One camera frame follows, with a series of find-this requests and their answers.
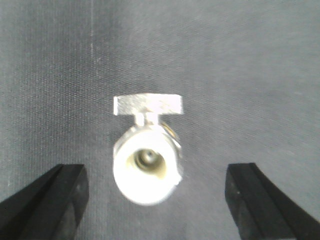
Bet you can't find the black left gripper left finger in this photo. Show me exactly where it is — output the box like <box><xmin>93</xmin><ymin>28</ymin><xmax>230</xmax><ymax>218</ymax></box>
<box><xmin>0</xmin><ymin>164</ymin><xmax>89</xmax><ymax>240</ymax></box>

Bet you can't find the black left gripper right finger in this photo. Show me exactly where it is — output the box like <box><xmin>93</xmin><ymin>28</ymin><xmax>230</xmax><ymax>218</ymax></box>
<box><xmin>224</xmin><ymin>162</ymin><xmax>320</xmax><ymax>240</ymax></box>

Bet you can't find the silver ball valve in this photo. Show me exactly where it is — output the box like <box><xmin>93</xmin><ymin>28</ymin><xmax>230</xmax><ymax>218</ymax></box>
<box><xmin>112</xmin><ymin>93</ymin><xmax>184</xmax><ymax>206</ymax></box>

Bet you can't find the dark grey conveyor belt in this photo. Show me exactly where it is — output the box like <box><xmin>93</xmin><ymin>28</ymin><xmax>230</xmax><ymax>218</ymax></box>
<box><xmin>0</xmin><ymin>0</ymin><xmax>320</xmax><ymax>240</ymax></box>

